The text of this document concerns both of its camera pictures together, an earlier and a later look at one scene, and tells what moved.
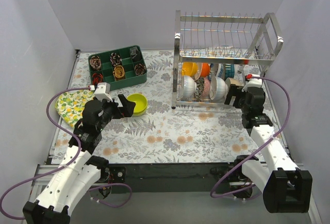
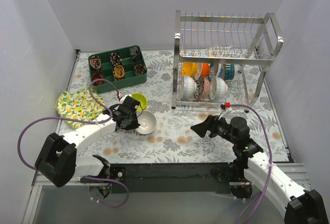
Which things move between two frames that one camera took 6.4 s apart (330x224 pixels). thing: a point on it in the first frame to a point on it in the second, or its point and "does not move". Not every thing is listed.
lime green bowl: (141, 101) does not move
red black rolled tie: (97, 78) does not move
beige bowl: (229, 81) to (147, 121)
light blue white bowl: (218, 88) does not move
